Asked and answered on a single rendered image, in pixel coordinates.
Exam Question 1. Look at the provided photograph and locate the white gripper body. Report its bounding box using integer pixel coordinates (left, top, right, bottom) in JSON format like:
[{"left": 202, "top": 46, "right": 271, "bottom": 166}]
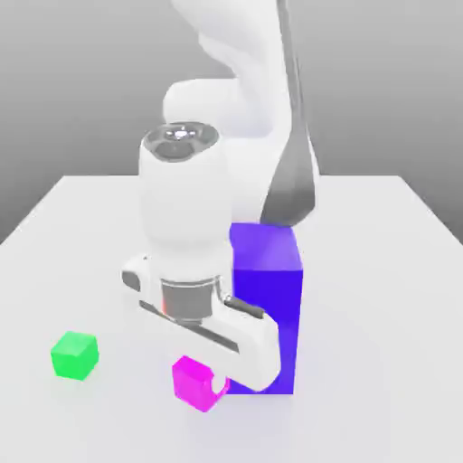
[{"left": 124, "top": 288, "right": 283, "bottom": 394}]

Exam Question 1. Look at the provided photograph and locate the small magenta cube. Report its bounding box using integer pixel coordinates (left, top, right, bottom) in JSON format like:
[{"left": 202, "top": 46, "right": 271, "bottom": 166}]
[{"left": 171, "top": 354, "right": 232, "bottom": 414}]

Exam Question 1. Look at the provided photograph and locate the small green cube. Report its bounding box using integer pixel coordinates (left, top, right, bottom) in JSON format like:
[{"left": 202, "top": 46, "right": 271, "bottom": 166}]
[{"left": 50, "top": 330, "right": 99, "bottom": 382}]

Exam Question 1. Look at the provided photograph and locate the large purple box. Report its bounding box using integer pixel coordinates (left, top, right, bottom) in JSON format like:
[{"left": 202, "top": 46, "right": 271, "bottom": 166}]
[{"left": 228, "top": 222, "right": 304, "bottom": 396}]

